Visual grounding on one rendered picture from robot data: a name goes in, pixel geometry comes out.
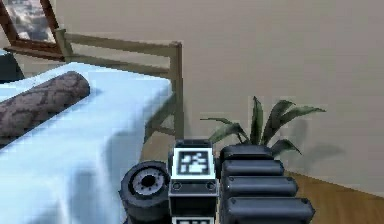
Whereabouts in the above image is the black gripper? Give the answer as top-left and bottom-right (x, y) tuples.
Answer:
(118, 160), (172, 224)

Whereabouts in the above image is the green house plant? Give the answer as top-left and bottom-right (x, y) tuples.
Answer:
(199, 95), (327, 158)

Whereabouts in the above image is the dark teal pillow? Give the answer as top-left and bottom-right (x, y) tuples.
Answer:
(0, 49), (26, 84)

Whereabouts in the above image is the brown patterned bolster pillow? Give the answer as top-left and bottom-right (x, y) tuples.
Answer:
(0, 70), (91, 138)

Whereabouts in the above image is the brown framed window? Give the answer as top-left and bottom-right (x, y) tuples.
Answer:
(0, 0), (66, 62)

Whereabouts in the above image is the pale blue wooden bed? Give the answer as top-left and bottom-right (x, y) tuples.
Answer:
(0, 28), (185, 224)

